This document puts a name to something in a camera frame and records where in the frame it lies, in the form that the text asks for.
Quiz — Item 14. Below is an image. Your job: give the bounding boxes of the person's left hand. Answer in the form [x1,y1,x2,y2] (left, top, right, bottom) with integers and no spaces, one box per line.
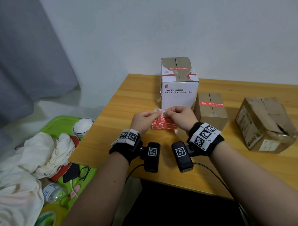
[130,110,162,135]

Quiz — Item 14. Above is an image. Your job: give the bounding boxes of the person's right hand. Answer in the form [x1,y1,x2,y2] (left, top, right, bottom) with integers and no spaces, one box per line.
[164,106,198,135]

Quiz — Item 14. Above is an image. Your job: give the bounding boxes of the white tape strip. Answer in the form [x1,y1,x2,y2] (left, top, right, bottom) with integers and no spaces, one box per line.
[152,108,169,117]

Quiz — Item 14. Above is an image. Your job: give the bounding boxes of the person's right forearm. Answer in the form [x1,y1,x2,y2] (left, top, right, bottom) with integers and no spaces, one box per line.
[209,141,298,226]

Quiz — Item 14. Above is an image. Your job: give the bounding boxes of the person's left forearm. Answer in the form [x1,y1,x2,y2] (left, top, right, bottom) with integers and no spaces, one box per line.
[61,151,131,226]

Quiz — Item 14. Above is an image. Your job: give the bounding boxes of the small red and white box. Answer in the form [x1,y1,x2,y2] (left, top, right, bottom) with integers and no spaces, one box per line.
[151,116,178,130]

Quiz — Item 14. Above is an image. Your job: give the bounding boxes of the tall white cardboard box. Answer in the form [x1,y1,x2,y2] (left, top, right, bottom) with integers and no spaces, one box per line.
[160,57,200,110]

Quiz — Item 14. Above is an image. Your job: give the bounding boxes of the small brown box red label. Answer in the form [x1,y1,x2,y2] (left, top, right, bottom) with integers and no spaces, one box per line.
[193,92,228,131]

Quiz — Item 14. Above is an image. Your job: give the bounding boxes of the black left wristband with markers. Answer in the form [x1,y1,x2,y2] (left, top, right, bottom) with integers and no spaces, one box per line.
[109,129,143,166]

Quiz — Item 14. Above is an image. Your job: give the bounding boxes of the black wristband with markers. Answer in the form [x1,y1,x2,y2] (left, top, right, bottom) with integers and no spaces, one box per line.
[187,122,225,157]
[109,129,143,166]

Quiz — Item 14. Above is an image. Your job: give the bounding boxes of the black right wristband with markers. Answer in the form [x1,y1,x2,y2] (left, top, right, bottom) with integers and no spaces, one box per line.
[187,122,225,157]

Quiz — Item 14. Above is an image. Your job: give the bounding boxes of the white bowl dark rim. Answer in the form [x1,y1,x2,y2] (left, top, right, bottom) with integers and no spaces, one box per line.
[72,118,95,137]

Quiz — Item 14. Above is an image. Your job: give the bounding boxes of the black eyeglasses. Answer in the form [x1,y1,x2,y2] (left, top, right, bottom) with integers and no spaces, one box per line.
[78,166,91,182]

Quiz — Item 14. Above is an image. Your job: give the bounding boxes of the large crumpled brown cardboard box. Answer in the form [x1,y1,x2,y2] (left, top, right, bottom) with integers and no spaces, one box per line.
[236,97,298,154]

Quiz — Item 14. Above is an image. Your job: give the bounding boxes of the green plastic tray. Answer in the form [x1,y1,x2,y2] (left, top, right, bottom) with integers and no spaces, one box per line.
[37,115,97,226]

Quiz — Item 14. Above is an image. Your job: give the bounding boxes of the person's black trousers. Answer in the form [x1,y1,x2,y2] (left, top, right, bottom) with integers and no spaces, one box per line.
[122,179,248,226]

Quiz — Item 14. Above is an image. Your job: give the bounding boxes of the pink white small item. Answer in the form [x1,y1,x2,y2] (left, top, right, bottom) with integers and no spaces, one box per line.
[69,180,81,199]

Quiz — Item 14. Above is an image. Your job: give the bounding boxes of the clear plastic water bottle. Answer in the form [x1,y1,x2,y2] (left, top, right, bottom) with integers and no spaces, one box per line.
[42,183,67,203]

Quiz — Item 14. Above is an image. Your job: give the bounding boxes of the grey curtain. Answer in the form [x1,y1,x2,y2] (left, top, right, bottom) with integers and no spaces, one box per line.
[0,0,79,129]

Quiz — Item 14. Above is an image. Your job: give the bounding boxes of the white cloth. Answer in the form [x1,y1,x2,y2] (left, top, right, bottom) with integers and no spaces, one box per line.
[0,132,76,226]

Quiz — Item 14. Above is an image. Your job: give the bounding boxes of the yellow tape roll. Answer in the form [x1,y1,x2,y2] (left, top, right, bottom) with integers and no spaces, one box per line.
[37,204,68,226]

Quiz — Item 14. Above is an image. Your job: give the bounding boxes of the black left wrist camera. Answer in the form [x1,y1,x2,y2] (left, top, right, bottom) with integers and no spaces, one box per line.
[140,142,161,173]

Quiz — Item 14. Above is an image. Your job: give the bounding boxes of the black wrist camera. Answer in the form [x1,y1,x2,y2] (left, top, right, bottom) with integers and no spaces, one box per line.
[140,142,161,173]
[171,141,194,173]

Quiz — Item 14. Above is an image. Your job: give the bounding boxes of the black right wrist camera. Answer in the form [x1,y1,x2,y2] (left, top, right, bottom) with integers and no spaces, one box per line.
[171,141,194,173]

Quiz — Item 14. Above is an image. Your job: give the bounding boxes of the black left camera cable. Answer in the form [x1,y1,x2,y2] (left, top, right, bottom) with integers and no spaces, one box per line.
[124,164,145,185]

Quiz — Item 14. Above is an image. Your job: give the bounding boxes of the black camera cable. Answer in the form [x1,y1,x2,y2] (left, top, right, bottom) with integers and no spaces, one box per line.
[193,163,251,226]
[124,164,145,185]

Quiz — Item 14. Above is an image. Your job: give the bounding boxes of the black right camera cable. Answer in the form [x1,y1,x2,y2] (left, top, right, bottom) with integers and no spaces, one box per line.
[193,163,251,226]

